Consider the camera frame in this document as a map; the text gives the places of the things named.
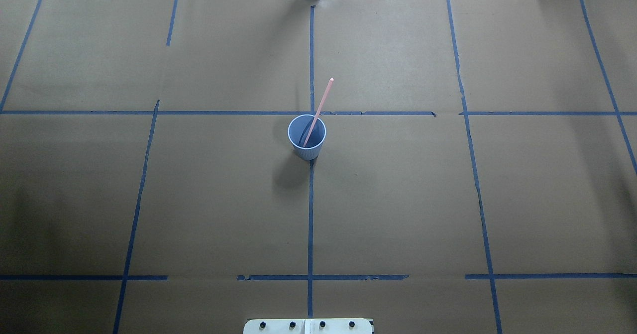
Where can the blue ribbed paper cup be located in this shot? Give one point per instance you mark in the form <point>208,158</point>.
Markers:
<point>295,131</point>

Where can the brown paper table cover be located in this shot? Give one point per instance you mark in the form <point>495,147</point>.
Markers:
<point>478,174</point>

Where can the white bracket with screws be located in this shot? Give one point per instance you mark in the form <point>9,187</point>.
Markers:
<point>310,326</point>

